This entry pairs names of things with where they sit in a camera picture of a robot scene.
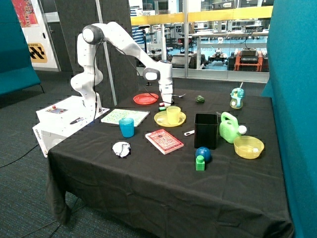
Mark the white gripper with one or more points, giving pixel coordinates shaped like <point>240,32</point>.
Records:
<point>166,92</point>

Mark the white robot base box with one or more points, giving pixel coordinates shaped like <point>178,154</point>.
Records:
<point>54,121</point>

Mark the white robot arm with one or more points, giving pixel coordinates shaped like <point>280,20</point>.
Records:
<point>112,33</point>

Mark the red paperback book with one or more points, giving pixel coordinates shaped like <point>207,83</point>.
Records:
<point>164,141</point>

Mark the red plastic plate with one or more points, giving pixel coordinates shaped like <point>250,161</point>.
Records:
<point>145,98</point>

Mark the yellow plastic cup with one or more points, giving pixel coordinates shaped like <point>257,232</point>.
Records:
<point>173,113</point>

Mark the yellow plastic plate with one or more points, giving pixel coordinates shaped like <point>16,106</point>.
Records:
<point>161,119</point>

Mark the green toy pepper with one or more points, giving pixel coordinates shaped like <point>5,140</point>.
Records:
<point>200,99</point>

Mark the blue plastic cup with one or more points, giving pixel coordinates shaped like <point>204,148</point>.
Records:
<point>127,127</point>

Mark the black square container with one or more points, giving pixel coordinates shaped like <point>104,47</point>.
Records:
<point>206,131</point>

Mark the green marbled composition notebook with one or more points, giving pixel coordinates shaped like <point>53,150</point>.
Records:
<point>117,114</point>

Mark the teal kids sippy bottle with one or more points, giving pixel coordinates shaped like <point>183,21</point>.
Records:
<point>237,96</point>

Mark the crumpled white paper ball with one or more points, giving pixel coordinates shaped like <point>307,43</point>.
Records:
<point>121,149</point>

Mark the blue ball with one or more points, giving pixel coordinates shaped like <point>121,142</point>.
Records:
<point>205,152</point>

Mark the green toy watering can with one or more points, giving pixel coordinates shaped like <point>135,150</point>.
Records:
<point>229,127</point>

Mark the black tablecloth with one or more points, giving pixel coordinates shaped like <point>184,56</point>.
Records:
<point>165,194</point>

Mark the green toy block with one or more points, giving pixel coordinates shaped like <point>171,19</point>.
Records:
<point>200,163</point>

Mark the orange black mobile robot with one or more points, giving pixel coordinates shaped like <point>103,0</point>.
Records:
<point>248,59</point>

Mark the black marker pen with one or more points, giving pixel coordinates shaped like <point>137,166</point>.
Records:
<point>76,120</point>

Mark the yellow plastic bowl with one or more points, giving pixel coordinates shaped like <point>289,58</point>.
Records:
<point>248,147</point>

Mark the yellow black warning sign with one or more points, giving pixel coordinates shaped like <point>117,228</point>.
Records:
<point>37,53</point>

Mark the teal sofa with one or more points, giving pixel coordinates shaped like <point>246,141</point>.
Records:
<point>16,71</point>

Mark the red wall poster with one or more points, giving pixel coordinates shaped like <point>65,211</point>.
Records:
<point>25,13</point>

